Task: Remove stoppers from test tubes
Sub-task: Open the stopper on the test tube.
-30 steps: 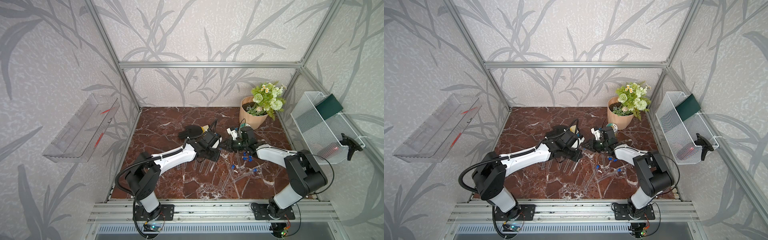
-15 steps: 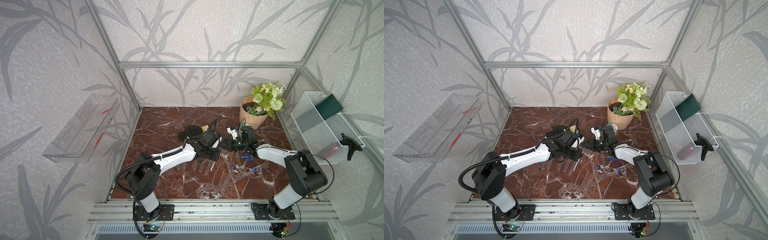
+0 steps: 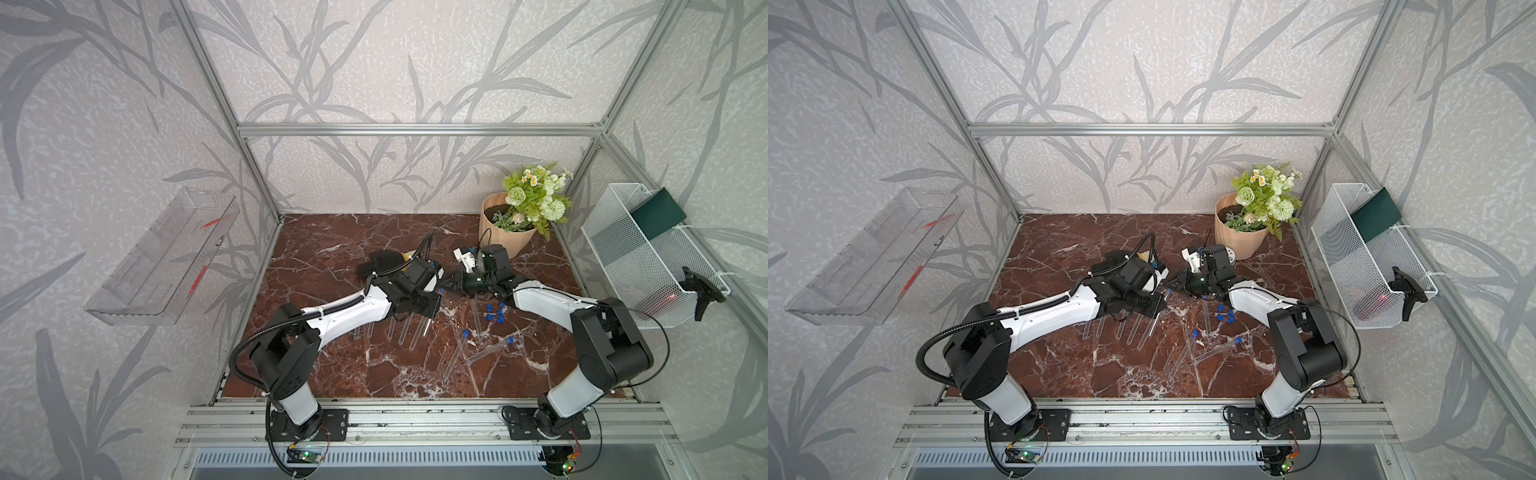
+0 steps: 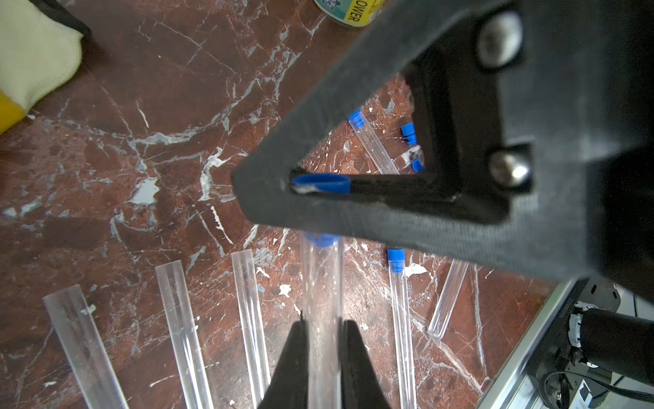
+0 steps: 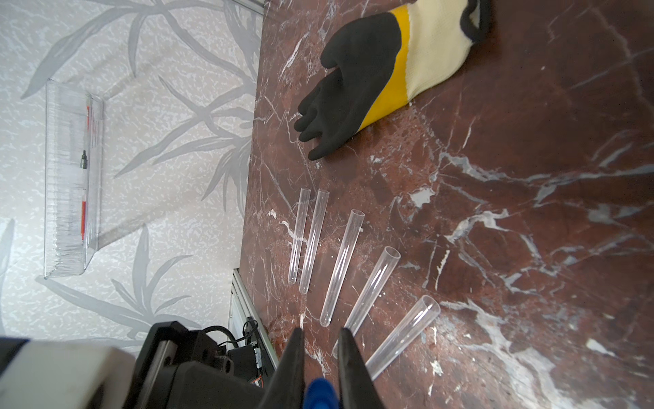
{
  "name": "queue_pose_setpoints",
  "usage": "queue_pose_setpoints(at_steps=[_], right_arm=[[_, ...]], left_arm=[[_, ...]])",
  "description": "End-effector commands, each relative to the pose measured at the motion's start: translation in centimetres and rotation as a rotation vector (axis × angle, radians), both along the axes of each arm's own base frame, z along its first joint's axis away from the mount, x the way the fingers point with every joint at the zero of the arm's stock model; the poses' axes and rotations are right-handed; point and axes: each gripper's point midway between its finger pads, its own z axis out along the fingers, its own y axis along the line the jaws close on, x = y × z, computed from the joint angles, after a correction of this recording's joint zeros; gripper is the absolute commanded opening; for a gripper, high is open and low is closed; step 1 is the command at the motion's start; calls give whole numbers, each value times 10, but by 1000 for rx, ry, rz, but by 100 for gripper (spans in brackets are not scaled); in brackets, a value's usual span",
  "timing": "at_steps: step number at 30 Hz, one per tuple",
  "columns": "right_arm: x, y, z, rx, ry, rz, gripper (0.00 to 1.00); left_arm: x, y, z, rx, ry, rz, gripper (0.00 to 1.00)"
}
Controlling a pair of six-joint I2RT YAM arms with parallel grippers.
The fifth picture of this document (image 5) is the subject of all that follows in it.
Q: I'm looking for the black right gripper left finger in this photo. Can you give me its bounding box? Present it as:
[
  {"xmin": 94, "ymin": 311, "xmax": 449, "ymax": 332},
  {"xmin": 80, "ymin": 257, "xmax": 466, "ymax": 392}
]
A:
[{"xmin": 257, "ymin": 327, "xmax": 305, "ymax": 409}]

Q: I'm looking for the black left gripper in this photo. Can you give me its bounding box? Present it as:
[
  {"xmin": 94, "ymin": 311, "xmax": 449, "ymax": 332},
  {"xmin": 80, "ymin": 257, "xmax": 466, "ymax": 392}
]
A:
[{"xmin": 124, "ymin": 321, "xmax": 264, "ymax": 408}]

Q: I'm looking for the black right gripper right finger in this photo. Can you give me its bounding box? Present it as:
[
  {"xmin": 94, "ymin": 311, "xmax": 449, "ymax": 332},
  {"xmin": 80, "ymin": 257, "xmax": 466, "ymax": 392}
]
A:
[{"xmin": 337, "ymin": 328, "xmax": 385, "ymax": 409}]

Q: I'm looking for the test tube blue stopper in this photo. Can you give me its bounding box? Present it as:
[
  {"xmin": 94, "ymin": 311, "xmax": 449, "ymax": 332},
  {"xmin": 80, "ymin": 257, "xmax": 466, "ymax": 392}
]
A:
[
  {"xmin": 365, "ymin": 295, "xmax": 441, "ymax": 381},
  {"xmin": 299, "ymin": 189, "xmax": 330, "ymax": 295},
  {"xmin": 344, "ymin": 246, "xmax": 401, "ymax": 336},
  {"xmin": 320, "ymin": 210, "xmax": 365, "ymax": 327}
]

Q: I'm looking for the aluminium front rail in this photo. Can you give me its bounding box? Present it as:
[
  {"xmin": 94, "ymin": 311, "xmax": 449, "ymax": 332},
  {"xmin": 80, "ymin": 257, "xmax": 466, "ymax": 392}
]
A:
[{"xmin": 228, "ymin": 269, "xmax": 279, "ymax": 376}]

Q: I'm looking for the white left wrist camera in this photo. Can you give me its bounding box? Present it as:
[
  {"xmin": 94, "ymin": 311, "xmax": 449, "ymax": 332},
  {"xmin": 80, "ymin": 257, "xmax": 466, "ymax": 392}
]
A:
[{"xmin": 1, "ymin": 337, "xmax": 136, "ymax": 408}]

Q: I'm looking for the clear acrylic wall shelf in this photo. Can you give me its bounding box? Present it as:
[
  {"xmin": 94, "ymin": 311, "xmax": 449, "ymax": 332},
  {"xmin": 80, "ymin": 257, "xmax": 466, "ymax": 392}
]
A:
[{"xmin": 44, "ymin": 79, "xmax": 105, "ymax": 279}]

